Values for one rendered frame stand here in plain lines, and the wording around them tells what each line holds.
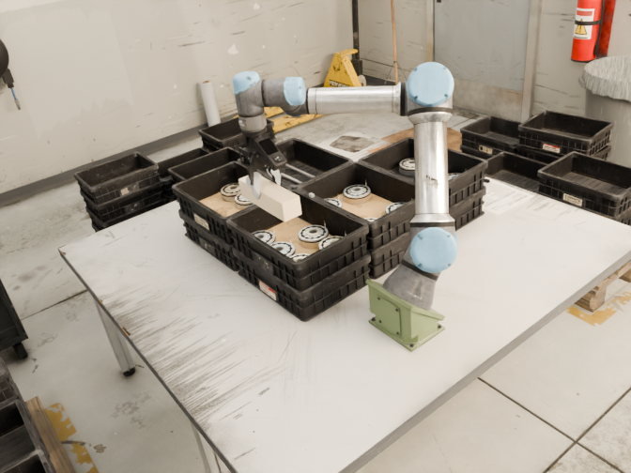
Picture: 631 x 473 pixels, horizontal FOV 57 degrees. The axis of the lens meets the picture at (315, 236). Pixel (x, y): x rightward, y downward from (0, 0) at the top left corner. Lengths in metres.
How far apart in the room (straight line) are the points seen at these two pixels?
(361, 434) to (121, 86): 4.06
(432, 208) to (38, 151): 3.91
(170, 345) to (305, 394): 0.49
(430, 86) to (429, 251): 0.41
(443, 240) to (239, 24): 4.25
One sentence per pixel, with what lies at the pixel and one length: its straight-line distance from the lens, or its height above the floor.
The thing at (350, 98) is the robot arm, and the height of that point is 1.33.
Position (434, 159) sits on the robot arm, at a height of 1.23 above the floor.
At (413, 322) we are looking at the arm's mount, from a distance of 1.66.
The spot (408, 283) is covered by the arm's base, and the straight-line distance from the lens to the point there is 1.66.
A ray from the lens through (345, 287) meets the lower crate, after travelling 1.89.
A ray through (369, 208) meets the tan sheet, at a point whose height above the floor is 0.83.
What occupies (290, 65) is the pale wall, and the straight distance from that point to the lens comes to 5.88.
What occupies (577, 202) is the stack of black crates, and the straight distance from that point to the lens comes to 2.90.
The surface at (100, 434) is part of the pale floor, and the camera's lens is 2.73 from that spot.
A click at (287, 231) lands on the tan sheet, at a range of 2.06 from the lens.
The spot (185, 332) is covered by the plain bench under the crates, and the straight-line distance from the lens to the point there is 1.92.
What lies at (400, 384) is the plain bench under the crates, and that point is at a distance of 1.63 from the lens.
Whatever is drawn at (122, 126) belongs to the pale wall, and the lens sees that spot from 5.18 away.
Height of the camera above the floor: 1.87
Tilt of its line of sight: 31 degrees down
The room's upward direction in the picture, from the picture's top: 7 degrees counter-clockwise
